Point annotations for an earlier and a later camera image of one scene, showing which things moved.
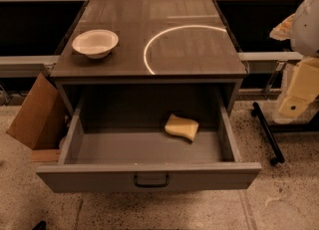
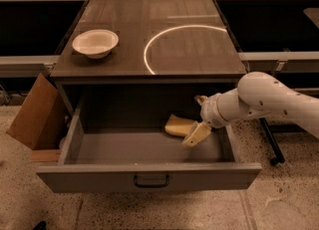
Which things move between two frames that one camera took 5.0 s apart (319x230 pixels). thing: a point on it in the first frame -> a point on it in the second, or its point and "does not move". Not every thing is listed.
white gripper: [307, 30] -> [211, 112]
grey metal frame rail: [25, 66] does not move
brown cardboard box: [41, 119] does not move
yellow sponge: [181, 126] does not move
